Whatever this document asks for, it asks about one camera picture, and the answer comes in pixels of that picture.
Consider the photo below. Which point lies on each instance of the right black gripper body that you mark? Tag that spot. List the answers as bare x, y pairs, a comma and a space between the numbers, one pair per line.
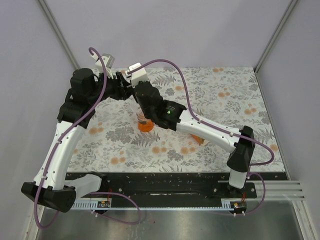
147, 114

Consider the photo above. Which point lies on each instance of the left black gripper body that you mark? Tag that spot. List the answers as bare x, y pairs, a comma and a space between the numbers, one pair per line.
112, 89

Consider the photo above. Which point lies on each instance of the clear glass dripper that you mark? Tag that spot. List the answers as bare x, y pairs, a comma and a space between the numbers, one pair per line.
140, 115

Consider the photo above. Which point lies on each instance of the orange glass carafe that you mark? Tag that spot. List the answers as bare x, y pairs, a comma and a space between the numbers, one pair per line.
145, 126

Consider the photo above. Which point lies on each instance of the coffee filter box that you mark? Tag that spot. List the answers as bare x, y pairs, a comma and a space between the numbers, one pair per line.
200, 141

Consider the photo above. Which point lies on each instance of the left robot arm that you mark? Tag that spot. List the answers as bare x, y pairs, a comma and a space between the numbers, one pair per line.
49, 187

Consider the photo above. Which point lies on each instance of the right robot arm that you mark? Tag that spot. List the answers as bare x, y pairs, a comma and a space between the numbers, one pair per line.
239, 143

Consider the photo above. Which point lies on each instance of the floral table mat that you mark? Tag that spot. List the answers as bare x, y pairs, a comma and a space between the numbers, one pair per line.
227, 95

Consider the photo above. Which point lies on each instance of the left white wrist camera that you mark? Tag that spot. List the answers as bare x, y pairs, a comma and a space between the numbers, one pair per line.
108, 61

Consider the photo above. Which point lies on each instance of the left aluminium frame post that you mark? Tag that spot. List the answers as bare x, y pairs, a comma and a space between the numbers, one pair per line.
58, 33

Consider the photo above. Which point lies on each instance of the aluminium frame post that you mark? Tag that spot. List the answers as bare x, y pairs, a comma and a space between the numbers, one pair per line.
276, 34
58, 33

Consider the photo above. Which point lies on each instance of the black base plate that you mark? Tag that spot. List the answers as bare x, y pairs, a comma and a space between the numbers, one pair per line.
172, 185

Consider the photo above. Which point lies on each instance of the aluminium front rail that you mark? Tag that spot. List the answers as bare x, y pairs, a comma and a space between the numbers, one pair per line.
280, 190

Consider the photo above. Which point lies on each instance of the white slotted cable duct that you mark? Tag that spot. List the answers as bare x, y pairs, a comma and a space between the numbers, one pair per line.
158, 203

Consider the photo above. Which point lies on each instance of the right aluminium frame post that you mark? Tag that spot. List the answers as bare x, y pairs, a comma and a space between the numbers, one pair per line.
276, 34

